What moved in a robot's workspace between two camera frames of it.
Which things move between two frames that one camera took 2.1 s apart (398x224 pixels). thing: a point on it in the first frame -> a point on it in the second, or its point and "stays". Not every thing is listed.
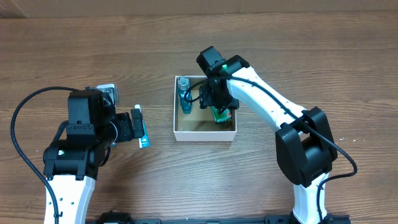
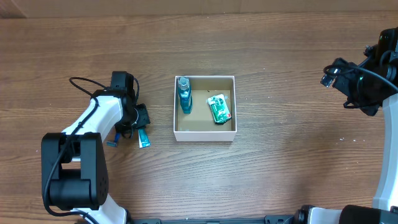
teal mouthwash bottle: [183, 86] stays
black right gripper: [210, 99] -> [370, 108]
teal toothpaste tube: [143, 141] stays
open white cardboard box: [200, 124] stays
